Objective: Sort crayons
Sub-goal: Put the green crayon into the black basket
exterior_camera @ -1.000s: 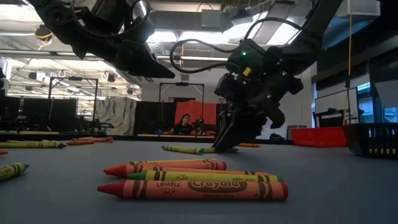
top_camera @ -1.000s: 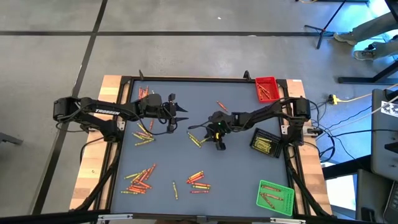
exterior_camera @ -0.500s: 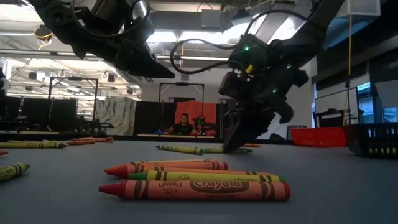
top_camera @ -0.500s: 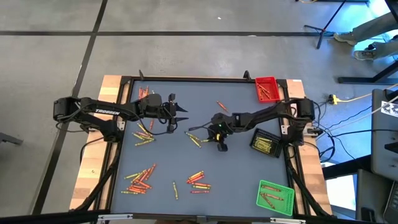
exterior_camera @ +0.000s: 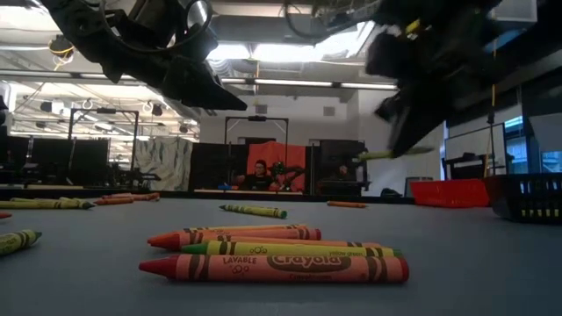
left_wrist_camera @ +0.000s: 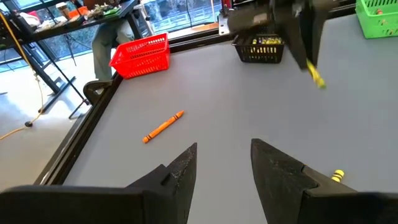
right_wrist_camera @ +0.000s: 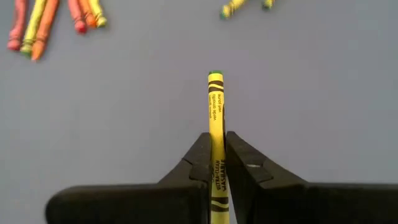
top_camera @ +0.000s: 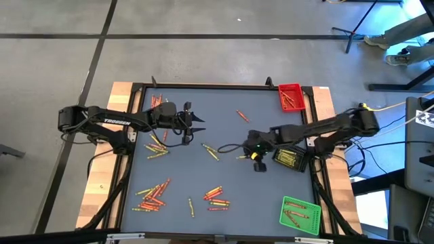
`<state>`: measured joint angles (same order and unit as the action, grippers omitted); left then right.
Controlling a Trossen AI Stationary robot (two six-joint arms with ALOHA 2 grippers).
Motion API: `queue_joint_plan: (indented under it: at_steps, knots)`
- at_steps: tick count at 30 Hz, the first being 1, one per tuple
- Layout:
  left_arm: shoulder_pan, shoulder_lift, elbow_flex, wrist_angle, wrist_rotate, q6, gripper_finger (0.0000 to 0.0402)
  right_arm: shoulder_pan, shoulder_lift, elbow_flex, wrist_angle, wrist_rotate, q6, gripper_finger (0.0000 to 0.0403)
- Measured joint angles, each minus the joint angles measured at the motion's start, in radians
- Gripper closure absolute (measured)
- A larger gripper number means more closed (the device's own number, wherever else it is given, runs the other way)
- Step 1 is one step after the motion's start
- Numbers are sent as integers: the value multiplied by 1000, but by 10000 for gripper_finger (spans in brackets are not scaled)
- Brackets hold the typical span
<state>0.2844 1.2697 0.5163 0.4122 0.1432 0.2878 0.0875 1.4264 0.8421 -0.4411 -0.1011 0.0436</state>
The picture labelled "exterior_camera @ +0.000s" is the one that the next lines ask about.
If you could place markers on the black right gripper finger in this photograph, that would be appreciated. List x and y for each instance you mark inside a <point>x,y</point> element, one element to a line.
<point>417,118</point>

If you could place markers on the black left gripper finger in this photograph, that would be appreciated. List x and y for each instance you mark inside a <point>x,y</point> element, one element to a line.
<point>197,88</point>

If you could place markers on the yellow green crayon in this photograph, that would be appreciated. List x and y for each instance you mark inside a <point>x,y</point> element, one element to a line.
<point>17,241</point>
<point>377,154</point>
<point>254,211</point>
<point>44,204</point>
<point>290,249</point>
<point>30,199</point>

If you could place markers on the red crayon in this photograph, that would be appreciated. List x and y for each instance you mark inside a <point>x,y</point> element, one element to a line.
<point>114,201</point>
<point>4,215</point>
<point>347,204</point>
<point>268,269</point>
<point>250,234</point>

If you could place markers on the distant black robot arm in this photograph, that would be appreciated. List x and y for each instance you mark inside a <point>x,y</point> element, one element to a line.
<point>285,173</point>

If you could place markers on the yellow label tag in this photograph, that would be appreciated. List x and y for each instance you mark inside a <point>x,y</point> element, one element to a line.
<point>412,27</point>

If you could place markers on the whiteboard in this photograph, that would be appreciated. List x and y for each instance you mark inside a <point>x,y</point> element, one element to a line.
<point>474,145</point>

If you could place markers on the red plastic basket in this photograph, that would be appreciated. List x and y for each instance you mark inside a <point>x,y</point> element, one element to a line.
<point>448,193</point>

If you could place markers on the black partition panel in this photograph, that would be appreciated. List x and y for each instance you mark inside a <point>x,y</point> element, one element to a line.
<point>215,167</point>
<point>52,160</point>

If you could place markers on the white patterned cloth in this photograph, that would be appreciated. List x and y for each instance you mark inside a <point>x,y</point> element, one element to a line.
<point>162,162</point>

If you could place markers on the black cabinet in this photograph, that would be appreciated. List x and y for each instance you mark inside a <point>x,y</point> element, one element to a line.
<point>333,151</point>

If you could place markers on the person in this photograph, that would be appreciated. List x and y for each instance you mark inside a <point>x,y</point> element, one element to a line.
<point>343,172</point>
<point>257,181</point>

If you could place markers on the fluorescent ceiling light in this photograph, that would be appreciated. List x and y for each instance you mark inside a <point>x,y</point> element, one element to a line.
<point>298,82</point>

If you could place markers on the orange backdrop cloth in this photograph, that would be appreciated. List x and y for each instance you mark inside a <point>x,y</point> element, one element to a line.
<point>281,153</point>

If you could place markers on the black plastic basket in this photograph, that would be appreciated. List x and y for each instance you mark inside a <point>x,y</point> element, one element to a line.
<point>527,197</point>

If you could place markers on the grey table mat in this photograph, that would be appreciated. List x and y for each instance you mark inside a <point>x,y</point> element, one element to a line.
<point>461,263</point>

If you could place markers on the black gantry frame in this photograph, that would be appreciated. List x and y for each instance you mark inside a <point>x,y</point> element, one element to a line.
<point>257,118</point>

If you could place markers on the black metal frame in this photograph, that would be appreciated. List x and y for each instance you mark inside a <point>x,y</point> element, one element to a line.
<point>105,111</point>

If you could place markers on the grey ceiling air duct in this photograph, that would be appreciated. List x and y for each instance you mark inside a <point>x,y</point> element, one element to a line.
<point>263,30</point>

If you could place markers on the black aluminium table frame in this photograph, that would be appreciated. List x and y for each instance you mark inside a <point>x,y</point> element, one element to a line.
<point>175,194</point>

